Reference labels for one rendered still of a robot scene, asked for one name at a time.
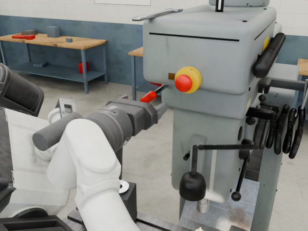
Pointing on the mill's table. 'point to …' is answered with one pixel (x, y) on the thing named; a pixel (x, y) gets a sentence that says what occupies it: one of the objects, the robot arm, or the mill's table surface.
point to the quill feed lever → (244, 154)
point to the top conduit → (268, 56)
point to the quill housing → (223, 192)
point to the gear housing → (211, 101)
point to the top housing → (208, 45)
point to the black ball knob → (250, 120)
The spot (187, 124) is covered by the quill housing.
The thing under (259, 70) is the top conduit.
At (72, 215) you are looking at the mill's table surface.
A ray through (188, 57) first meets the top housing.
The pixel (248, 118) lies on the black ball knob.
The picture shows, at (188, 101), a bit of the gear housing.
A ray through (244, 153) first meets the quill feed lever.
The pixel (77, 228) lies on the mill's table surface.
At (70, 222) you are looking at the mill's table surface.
